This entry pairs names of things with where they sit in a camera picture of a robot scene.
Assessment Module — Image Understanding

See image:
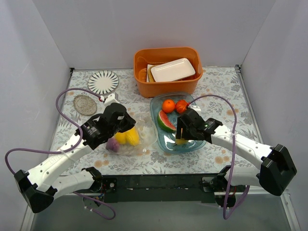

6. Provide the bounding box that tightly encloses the yellow pear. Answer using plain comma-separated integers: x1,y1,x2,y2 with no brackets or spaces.
175,138,188,145

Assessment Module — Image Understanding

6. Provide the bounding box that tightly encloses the purple sweet potato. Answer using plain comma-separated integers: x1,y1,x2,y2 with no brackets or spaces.
106,138,120,153

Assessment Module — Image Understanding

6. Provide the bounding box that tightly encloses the yellow lemon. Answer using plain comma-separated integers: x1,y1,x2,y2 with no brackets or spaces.
113,132,127,145

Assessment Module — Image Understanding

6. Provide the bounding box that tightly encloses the yellow mango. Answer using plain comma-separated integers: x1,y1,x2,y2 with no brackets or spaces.
126,127,140,146

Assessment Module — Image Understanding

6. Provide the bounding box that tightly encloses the clear zip top bag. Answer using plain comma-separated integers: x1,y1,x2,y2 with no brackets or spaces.
104,113,158,156

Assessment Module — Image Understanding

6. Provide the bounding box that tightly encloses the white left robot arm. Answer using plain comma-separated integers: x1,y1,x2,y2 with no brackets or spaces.
14,103,136,213

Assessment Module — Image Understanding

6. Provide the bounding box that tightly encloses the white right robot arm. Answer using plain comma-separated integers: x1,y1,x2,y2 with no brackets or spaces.
176,108,297,196

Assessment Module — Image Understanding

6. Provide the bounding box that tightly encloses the watermelon slice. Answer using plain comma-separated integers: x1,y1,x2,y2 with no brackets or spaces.
157,110,176,133

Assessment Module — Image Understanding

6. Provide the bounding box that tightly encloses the clear blue glass tray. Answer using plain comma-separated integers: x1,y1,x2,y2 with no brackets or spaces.
150,92,206,154

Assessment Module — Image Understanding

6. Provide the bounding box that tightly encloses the orange mandarin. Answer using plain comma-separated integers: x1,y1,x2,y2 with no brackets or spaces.
162,99,175,113

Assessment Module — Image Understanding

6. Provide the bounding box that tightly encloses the brown speckled plate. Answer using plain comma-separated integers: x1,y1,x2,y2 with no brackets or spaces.
73,95,97,116

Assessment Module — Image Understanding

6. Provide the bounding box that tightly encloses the blue striped white plate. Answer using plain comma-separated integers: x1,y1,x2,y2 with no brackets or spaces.
88,70,119,95

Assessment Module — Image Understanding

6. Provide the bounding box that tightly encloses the white rectangular tray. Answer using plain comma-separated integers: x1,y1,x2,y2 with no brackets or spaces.
149,58,195,82

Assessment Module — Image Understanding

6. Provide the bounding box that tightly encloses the orange plastic basin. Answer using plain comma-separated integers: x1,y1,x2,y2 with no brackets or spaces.
134,47,203,98

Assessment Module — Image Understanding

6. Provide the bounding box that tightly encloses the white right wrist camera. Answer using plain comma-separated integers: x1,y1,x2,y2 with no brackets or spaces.
188,104,201,112

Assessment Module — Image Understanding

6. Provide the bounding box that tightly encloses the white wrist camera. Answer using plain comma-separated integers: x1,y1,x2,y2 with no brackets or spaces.
188,104,201,112
99,93,119,106

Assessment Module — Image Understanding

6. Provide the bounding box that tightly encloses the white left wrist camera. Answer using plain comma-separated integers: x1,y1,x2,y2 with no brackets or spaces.
99,93,119,106

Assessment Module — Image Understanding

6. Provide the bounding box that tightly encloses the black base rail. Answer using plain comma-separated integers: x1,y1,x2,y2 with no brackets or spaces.
97,173,227,206

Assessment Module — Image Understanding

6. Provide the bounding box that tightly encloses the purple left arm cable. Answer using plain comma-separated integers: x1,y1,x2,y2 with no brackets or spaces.
4,87,116,220

